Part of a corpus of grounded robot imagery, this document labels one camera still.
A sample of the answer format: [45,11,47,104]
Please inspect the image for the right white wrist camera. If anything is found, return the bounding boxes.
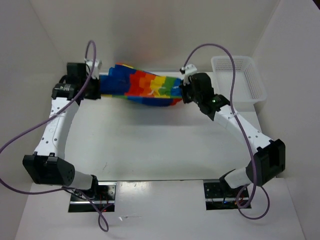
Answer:
[179,64,198,86]

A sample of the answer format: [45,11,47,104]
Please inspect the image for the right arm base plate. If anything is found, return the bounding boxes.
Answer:
[203,179,242,211]

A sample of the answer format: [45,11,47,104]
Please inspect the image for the rainbow striped shorts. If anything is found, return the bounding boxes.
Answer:
[99,63,182,107]

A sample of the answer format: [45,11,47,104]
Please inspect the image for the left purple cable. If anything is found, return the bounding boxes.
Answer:
[0,39,110,232]

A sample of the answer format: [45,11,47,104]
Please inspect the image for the white plastic basket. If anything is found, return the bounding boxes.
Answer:
[211,56,267,111]

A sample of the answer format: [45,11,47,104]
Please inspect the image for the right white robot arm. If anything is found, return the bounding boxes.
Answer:
[179,72,286,197]

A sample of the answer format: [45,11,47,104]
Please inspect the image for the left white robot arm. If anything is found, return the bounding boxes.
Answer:
[22,59,102,200]

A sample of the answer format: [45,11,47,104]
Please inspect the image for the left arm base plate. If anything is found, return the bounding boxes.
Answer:
[68,181,117,213]

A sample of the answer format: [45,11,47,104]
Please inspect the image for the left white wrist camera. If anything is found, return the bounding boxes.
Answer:
[84,58,102,79]

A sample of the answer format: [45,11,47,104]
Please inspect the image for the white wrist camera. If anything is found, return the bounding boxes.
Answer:
[84,58,102,79]
[179,64,198,86]

